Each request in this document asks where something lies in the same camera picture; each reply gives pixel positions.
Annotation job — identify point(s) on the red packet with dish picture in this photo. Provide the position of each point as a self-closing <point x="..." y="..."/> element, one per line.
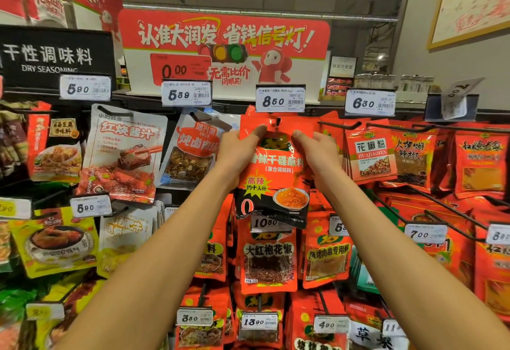
<point x="54" y="154"/>

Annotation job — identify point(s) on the person's right forearm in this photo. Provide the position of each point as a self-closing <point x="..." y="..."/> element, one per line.
<point x="406" y="274"/>

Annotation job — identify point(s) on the person's left forearm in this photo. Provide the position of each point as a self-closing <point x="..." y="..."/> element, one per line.
<point x="143" y="282"/>

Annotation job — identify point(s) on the assorted green brown packets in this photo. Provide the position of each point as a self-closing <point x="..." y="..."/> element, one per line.
<point x="12" y="143"/>

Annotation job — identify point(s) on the white red-print sauce packet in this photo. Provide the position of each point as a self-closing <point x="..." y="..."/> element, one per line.
<point x="119" y="154"/>

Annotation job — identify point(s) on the distant shelf goods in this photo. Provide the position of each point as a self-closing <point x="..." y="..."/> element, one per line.
<point x="382" y="84"/>

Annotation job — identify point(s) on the clear packet with red label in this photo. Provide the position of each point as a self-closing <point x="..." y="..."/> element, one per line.
<point x="187" y="154"/>

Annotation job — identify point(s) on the black category sign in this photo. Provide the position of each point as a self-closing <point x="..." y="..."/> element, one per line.
<point x="56" y="57"/>

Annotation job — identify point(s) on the person's left hand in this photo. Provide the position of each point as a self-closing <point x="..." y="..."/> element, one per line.
<point x="235" y="162"/>

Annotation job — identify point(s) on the red chili dip packet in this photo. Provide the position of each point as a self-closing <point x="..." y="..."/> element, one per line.
<point x="275" y="174"/>

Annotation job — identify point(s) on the pale white packet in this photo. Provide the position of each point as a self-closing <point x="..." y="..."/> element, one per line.
<point x="127" y="238"/>

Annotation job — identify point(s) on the hanging display of seasoning packets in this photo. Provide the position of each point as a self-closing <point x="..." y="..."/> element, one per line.
<point x="279" y="99"/>

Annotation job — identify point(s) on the red white promotion sign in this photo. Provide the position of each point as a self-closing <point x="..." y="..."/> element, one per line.
<point x="223" y="39"/>

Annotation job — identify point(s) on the person's right hand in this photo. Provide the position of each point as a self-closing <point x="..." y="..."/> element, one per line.
<point x="323" y="162"/>

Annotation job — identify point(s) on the small white sign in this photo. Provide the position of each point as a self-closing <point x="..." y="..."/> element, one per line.
<point x="343" y="66"/>

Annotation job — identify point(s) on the yellow green packet bowl picture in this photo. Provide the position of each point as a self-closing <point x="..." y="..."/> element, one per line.
<point x="56" y="242"/>

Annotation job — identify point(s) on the metal ceiling rail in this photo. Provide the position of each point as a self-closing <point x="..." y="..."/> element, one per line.
<point x="263" y="12"/>

